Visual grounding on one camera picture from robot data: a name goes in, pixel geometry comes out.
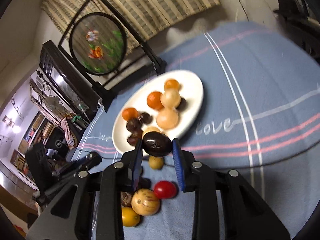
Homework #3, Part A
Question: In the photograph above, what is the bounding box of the dark wooden cabinet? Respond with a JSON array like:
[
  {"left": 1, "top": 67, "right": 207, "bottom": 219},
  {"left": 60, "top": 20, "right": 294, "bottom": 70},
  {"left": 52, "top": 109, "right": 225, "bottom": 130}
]
[{"left": 40, "top": 40, "right": 99, "bottom": 122}]

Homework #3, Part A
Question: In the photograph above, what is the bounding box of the small yellow green fruit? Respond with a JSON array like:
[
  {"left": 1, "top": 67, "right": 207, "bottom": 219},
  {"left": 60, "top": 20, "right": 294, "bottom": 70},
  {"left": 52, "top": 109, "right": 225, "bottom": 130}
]
[{"left": 149, "top": 156, "right": 164, "bottom": 170}]

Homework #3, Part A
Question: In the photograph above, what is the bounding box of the pale round fruit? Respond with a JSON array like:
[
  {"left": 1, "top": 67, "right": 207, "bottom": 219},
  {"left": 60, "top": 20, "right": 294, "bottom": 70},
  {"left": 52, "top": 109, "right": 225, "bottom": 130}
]
[
  {"left": 160, "top": 88, "right": 181, "bottom": 108},
  {"left": 156, "top": 108, "right": 180, "bottom": 130}
]

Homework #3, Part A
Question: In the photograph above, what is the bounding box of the dark brown mangosteen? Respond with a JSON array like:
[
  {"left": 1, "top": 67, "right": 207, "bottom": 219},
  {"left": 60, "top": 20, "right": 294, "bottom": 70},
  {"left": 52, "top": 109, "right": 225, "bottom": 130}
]
[{"left": 120, "top": 192, "right": 133, "bottom": 207}]

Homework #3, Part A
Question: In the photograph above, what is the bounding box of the red cherry tomato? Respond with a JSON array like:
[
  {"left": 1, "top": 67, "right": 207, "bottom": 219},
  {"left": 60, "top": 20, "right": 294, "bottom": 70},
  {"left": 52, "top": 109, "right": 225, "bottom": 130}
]
[{"left": 153, "top": 180, "right": 177, "bottom": 199}]

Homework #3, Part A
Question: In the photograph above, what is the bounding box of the beige checked curtain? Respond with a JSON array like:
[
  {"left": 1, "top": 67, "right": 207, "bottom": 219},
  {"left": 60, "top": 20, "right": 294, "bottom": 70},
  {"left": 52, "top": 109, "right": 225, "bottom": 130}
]
[{"left": 42, "top": 0, "right": 220, "bottom": 41}]

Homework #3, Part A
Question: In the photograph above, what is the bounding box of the white oval plate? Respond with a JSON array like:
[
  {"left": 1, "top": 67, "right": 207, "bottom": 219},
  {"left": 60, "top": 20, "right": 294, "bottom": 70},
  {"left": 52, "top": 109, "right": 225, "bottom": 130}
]
[{"left": 112, "top": 70, "right": 204, "bottom": 154}]

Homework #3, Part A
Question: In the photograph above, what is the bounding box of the blue striped tablecloth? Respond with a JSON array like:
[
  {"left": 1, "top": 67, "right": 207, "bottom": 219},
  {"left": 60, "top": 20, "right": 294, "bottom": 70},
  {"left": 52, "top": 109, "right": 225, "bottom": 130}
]
[{"left": 64, "top": 21, "right": 320, "bottom": 240}]

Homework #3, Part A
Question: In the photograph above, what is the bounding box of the black cable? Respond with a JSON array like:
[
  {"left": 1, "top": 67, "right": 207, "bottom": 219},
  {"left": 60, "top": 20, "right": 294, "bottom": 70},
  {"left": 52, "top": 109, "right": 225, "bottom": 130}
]
[{"left": 75, "top": 148, "right": 118, "bottom": 159}]

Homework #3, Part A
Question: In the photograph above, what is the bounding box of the yellow green citrus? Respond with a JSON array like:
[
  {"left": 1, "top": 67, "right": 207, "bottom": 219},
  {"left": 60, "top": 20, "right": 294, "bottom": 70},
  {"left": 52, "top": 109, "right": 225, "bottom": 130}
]
[{"left": 121, "top": 207, "right": 140, "bottom": 227}]

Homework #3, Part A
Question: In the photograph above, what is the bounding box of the small orange tangerine back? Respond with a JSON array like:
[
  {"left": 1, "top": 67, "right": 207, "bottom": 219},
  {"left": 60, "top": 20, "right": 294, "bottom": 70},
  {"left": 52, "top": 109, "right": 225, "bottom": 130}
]
[{"left": 121, "top": 107, "right": 140, "bottom": 121}]

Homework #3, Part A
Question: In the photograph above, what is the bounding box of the dark purple plum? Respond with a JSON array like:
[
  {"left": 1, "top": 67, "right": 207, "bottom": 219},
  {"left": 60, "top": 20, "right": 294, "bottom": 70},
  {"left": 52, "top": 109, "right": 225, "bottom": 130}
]
[{"left": 143, "top": 131, "right": 172, "bottom": 158}]

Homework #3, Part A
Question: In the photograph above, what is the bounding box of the orange tangerine front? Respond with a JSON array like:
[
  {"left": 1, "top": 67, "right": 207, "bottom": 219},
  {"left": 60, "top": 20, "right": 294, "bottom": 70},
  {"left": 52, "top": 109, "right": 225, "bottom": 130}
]
[{"left": 164, "top": 79, "right": 181, "bottom": 91}]

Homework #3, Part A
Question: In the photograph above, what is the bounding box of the goldfish round screen ornament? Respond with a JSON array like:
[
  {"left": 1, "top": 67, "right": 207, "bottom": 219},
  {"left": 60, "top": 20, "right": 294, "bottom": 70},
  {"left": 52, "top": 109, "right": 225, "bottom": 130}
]
[{"left": 58, "top": 0, "right": 167, "bottom": 109}]

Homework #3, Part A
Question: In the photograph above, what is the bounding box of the tan speckled round fruit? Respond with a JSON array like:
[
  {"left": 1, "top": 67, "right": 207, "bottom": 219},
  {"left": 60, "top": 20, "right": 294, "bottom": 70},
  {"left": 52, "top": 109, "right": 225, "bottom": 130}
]
[{"left": 131, "top": 189, "right": 161, "bottom": 216}]

